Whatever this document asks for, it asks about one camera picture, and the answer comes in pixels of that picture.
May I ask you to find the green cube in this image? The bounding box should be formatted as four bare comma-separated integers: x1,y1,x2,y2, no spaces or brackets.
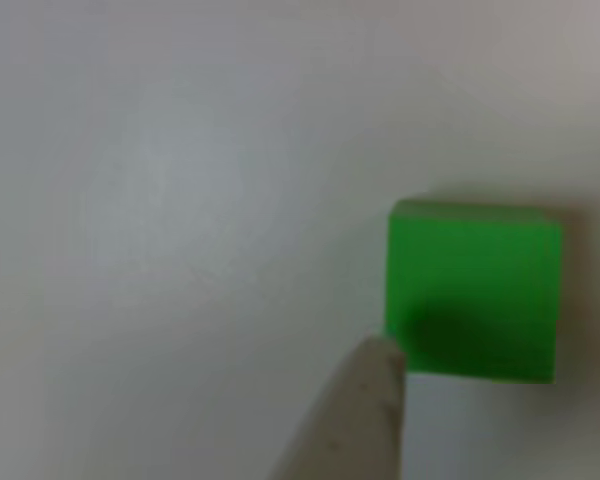
383,196,566,386

